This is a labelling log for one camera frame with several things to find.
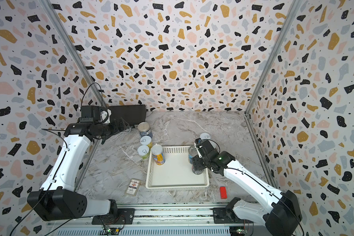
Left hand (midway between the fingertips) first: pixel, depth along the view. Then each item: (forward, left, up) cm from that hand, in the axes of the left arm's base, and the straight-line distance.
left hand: (123, 126), depth 77 cm
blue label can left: (+12, -6, -17) cm, 21 cm away
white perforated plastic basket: (-16, -27, -24) cm, 40 cm away
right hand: (-13, -40, -14) cm, 44 cm away
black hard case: (+38, +10, -29) cm, 49 cm away
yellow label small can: (+6, -7, -22) cm, 24 cm away
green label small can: (-3, -7, -22) cm, 23 cm away
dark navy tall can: (-17, -39, -20) cm, 47 cm away
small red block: (-26, -54, -27) cm, 66 cm away
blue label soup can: (-6, -37, -17) cm, 41 cm away
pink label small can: (+9, -47, -22) cm, 52 cm away
